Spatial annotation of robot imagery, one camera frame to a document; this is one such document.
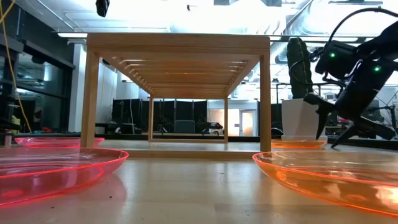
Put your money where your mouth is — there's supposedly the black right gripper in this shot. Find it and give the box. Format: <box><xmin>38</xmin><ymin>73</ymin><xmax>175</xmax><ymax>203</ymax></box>
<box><xmin>303</xmin><ymin>57</ymin><xmax>398</xmax><ymax>149</ymax></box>

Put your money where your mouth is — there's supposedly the translucent orange plastic plate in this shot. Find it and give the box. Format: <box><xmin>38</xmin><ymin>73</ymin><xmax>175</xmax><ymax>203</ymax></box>
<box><xmin>271</xmin><ymin>139</ymin><xmax>328</xmax><ymax>149</ymax></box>

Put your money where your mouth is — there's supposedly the translucent pink plastic plate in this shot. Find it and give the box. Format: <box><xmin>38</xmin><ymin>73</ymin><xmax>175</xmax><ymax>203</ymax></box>
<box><xmin>14</xmin><ymin>136</ymin><xmax>106</xmax><ymax>149</ymax></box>
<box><xmin>0</xmin><ymin>146</ymin><xmax>130</xmax><ymax>208</ymax></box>

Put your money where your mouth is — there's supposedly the slatted wooden shelf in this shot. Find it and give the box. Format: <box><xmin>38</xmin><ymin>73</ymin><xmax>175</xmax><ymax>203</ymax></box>
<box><xmin>80</xmin><ymin>32</ymin><xmax>272</xmax><ymax>159</ymax></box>

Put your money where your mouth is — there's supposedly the ceiling light strip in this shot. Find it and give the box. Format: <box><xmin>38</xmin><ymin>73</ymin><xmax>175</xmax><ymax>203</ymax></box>
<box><xmin>57</xmin><ymin>32</ymin><xmax>88</xmax><ymax>39</ymax></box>

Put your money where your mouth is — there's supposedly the green cactus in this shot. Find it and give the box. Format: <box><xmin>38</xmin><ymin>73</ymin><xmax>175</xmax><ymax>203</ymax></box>
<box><xmin>285</xmin><ymin>37</ymin><xmax>315</xmax><ymax>100</ymax></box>

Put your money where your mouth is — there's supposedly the translucent orange-pink plastic plate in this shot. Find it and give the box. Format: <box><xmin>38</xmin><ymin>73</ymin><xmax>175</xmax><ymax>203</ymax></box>
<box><xmin>251</xmin><ymin>150</ymin><xmax>398</xmax><ymax>218</ymax></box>

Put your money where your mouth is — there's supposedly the dark office partition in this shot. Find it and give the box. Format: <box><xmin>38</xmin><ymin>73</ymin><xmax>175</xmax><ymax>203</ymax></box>
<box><xmin>111</xmin><ymin>98</ymin><xmax>208</xmax><ymax>134</ymax></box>

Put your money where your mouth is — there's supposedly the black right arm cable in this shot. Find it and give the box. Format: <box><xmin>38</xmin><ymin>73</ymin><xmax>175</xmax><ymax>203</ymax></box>
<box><xmin>326</xmin><ymin>6</ymin><xmax>398</xmax><ymax>44</ymax></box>

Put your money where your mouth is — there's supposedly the yellow cable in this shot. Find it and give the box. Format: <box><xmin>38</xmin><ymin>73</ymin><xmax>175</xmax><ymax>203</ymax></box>
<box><xmin>0</xmin><ymin>0</ymin><xmax>32</xmax><ymax>133</ymax></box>

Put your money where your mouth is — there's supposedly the black aluminium extrusion frame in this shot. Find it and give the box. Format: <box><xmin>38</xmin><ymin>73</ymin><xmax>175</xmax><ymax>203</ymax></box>
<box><xmin>0</xmin><ymin>132</ymin><xmax>398</xmax><ymax>150</ymax></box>

